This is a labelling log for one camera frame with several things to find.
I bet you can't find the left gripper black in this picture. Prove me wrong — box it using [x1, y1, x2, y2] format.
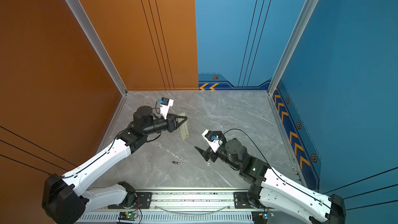
[143, 113, 187, 138]

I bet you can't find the beige remote control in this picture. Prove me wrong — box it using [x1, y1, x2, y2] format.
[178, 113, 190, 141]

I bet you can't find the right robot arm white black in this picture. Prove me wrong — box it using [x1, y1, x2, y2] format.
[197, 139, 346, 224]

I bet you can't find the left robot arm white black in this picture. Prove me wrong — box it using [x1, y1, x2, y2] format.
[42, 106, 188, 224]

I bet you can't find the circuit board right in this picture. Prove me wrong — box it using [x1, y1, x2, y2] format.
[251, 212, 275, 224]

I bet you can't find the green circuit board left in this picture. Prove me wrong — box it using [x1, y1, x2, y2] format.
[117, 212, 140, 224]

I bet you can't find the white ventilation grille strip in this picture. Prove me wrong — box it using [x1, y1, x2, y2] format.
[76, 212, 254, 224]

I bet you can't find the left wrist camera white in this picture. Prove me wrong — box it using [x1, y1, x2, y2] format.
[157, 97, 174, 119]

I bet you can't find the aluminium front rail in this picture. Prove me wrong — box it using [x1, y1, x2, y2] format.
[74, 188, 268, 213]

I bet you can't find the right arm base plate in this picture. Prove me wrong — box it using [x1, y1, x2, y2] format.
[233, 191, 258, 209]

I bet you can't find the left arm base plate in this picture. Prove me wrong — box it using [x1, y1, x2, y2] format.
[107, 192, 152, 209]

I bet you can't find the left aluminium corner post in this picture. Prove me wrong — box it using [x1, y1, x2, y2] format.
[50, 0, 128, 96]

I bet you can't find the aluminium corner post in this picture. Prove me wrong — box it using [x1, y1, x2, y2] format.
[267, 0, 331, 96]
[50, 0, 128, 96]

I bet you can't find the right aluminium corner post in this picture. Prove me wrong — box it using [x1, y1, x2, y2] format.
[267, 0, 331, 96]

